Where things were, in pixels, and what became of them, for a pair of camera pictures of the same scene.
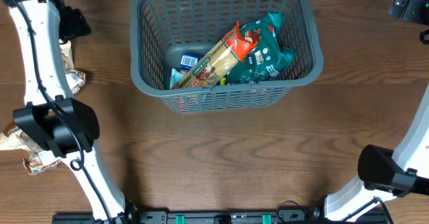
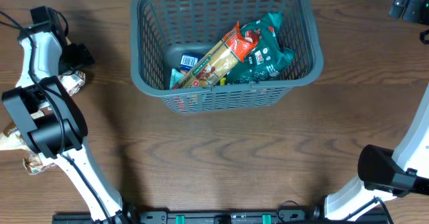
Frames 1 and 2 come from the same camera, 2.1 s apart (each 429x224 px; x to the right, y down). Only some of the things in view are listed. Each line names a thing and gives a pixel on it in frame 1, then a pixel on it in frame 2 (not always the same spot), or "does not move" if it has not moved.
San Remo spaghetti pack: [216, 64] does not move
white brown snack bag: [76, 80] does not move
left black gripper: [73, 22] → [75, 53]
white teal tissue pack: [175, 78] does not move
